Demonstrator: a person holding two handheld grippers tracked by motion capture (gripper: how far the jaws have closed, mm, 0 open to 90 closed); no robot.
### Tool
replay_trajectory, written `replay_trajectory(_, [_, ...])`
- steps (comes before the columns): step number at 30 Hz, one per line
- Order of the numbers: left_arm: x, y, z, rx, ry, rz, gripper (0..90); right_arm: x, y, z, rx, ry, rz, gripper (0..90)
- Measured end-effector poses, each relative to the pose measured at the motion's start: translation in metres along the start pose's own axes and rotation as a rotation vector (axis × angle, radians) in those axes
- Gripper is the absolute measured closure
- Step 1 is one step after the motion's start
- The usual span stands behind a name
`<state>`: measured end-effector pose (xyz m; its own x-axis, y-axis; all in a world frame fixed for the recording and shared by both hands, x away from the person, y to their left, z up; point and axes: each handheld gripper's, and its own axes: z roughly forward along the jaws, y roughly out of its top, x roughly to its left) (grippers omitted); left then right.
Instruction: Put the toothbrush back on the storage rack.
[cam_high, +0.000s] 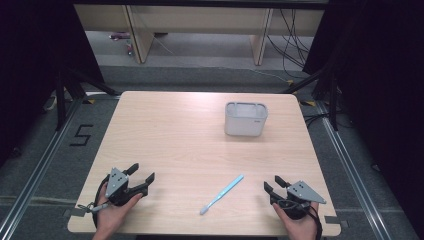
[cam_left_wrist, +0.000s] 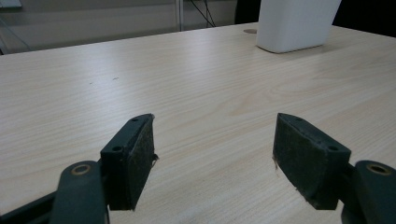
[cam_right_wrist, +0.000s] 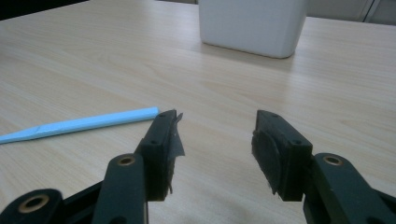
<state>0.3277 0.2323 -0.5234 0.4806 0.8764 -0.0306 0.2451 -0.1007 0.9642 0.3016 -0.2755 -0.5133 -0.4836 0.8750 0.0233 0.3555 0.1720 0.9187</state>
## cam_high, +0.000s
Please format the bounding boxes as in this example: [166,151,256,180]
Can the metal cable plug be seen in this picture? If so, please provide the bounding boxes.
[77,201,110,215]

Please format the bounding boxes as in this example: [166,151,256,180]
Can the metal floor rail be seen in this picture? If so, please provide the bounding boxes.
[314,99,394,240]
[0,98,84,240]

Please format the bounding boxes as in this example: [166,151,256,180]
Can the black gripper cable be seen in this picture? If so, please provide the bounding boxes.
[92,174,112,229]
[308,202,324,240]

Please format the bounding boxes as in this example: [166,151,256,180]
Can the black metal stand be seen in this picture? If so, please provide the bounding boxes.
[54,65,122,132]
[282,64,342,132]

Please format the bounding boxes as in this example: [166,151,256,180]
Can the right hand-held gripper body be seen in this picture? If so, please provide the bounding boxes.
[269,180,327,221]

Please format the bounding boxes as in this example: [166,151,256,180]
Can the light wooden desk frame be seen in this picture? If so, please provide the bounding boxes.
[73,4,326,67]

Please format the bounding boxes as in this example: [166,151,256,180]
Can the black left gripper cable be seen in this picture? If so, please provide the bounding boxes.
[92,174,112,229]

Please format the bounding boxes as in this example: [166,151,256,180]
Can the person's left hand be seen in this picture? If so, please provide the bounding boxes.
[95,191,144,238]

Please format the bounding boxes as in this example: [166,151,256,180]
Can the thin white floor cable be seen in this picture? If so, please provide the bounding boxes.
[196,62,292,84]

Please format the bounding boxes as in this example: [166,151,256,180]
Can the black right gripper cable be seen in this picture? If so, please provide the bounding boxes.
[308,202,324,240]

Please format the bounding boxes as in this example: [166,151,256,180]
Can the person's right hand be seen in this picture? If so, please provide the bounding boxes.
[272,201,320,240]

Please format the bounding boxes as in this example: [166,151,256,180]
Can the bundle of black cables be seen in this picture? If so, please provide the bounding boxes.
[266,9,314,80]

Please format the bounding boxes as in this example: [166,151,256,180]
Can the white plastic container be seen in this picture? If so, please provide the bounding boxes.
[223,101,269,138]

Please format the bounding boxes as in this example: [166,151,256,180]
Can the black curtain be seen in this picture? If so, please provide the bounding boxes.
[301,0,424,240]
[0,0,106,168]

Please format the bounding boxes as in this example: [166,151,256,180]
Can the light blue toothbrush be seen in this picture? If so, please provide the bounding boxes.
[199,173,245,216]

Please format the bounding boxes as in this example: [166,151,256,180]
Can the pink thing on floor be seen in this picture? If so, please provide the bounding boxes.
[108,31,132,41]

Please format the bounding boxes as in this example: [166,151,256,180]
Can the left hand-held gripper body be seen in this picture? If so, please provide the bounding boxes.
[104,167,149,207]

